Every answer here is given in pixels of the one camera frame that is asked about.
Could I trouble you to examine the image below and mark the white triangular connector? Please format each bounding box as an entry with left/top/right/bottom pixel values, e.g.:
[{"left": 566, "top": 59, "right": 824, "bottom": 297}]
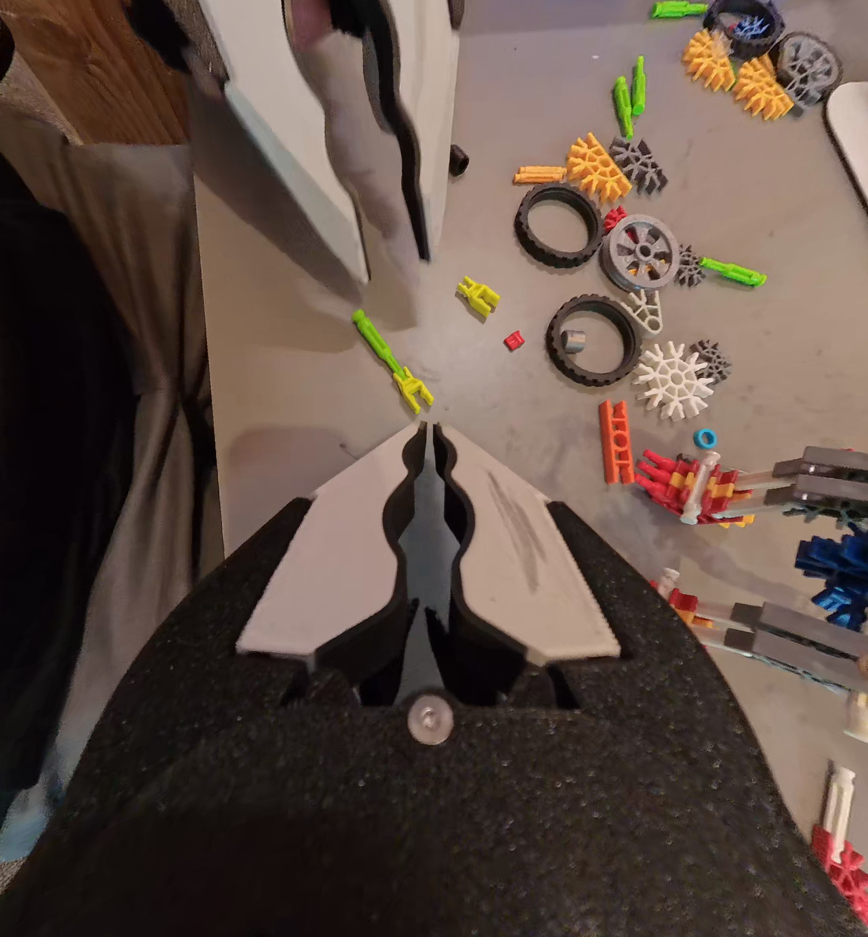
[{"left": 620, "top": 287, "right": 663, "bottom": 338}]

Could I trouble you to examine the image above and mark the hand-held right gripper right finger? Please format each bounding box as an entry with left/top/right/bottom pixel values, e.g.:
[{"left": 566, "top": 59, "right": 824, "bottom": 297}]
[{"left": 432, "top": 421, "right": 623, "bottom": 667}]

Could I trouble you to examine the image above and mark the black garment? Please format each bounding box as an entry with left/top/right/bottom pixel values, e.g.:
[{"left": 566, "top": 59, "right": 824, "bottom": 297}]
[{"left": 0, "top": 121, "right": 142, "bottom": 806}]

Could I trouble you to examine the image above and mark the red snowflake connector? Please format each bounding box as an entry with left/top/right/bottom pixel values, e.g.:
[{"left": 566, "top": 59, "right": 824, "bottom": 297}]
[{"left": 810, "top": 827, "right": 868, "bottom": 927}]

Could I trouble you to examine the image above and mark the yellow fan-shaped connector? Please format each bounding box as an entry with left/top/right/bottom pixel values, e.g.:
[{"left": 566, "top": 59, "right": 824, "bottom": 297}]
[
  {"left": 732, "top": 57, "right": 797, "bottom": 122},
  {"left": 565, "top": 132, "right": 634, "bottom": 204},
  {"left": 681, "top": 29, "right": 738, "bottom": 92}
]

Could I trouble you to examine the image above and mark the orange ladder-shaped connector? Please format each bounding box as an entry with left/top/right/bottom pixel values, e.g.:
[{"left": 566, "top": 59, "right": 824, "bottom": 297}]
[{"left": 598, "top": 399, "right": 636, "bottom": 486}]

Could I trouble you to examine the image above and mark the grey garment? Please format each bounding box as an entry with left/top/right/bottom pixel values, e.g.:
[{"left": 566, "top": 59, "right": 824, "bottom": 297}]
[{"left": 0, "top": 62, "right": 224, "bottom": 868}]

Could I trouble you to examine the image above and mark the black rubber toy tyre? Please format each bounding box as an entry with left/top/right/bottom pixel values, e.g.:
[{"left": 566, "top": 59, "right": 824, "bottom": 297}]
[
  {"left": 514, "top": 183, "right": 605, "bottom": 269},
  {"left": 545, "top": 294, "right": 643, "bottom": 387},
  {"left": 703, "top": 0, "right": 786, "bottom": 60}
]

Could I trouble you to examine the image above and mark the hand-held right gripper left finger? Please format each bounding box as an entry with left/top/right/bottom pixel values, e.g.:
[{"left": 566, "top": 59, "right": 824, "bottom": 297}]
[{"left": 235, "top": 421, "right": 429, "bottom": 661}]

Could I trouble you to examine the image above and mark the white snowflake connector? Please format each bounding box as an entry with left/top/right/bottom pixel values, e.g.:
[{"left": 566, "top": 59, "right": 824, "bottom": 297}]
[{"left": 631, "top": 340, "right": 716, "bottom": 420}]

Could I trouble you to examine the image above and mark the small yellow clip connector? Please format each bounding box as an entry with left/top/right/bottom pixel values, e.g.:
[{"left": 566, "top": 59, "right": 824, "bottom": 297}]
[
  {"left": 393, "top": 366, "right": 435, "bottom": 414},
  {"left": 456, "top": 276, "right": 501, "bottom": 319}
]

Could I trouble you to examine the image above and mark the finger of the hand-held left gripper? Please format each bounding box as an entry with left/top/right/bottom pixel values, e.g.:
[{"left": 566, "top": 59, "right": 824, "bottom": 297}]
[
  {"left": 397, "top": 0, "right": 463, "bottom": 253},
  {"left": 198, "top": 0, "right": 433, "bottom": 286}
]

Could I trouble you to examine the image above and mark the toy construction model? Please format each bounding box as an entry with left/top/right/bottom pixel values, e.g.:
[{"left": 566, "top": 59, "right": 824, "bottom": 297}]
[{"left": 635, "top": 443, "right": 868, "bottom": 746}]

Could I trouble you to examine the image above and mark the white plastic rod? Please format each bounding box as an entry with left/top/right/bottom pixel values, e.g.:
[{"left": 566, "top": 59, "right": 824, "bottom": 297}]
[{"left": 822, "top": 765, "right": 858, "bottom": 843}]

